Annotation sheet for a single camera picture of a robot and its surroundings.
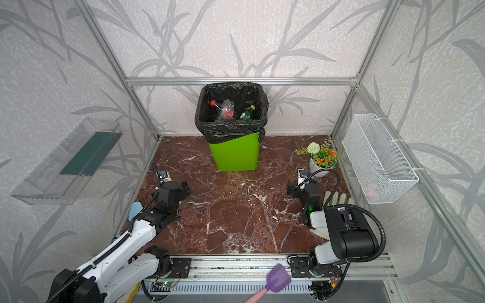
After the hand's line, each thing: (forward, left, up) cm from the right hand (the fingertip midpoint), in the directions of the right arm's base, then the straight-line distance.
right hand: (300, 173), depth 93 cm
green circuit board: (-45, +57, -7) cm, 73 cm away
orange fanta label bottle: (+23, +36, +21) cm, 48 cm away
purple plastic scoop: (-43, +14, -6) cm, 46 cm away
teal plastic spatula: (-15, +80, -6) cm, 82 cm away
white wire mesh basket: (-16, -19, +27) cm, 37 cm away
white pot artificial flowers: (+6, -11, +5) cm, 13 cm away
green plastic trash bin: (+7, +31, +7) cm, 32 cm away
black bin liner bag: (+31, +28, +25) cm, 49 cm away
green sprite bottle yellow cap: (+26, +26, +17) cm, 40 cm away
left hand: (-7, +58, +7) cm, 58 cm away
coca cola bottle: (+28, +44, +22) cm, 56 cm away
